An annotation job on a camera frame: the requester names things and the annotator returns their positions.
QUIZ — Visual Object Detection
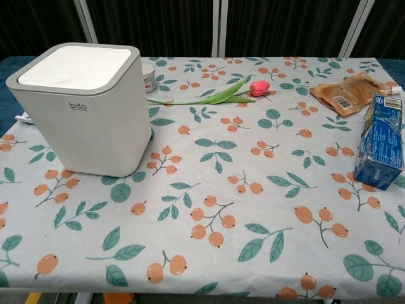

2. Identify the white square trash bin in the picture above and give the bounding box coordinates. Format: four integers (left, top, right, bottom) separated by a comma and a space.
5, 42, 153, 178

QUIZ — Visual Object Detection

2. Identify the white plastic bin lid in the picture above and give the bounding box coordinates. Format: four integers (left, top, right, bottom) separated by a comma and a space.
17, 46, 133, 91

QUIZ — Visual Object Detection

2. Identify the floral fruit print tablecloth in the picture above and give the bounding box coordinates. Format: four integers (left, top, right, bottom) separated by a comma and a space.
0, 56, 405, 300

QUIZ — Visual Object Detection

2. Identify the pink artificial tulip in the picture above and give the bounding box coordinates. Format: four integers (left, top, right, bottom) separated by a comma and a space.
146, 75, 271, 106

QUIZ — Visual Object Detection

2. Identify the small white jar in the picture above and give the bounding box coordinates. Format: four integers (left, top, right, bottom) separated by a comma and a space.
140, 63, 157, 95

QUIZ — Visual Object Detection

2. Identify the brown snack pouch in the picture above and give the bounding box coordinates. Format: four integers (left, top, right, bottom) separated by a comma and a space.
309, 70, 390, 118

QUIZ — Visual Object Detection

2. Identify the orange floor object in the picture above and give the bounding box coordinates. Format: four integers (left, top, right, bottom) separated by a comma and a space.
103, 293, 135, 304

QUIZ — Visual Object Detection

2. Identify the blue snack box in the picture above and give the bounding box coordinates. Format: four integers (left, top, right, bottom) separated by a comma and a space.
352, 93, 405, 191

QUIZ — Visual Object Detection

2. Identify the small white tube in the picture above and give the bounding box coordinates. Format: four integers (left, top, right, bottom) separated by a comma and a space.
384, 81, 402, 96

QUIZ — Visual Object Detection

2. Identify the white screen frame post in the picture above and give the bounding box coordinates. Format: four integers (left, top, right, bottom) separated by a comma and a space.
211, 0, 228, 58
342, 0, 374, 58
76, 0, 99, 44

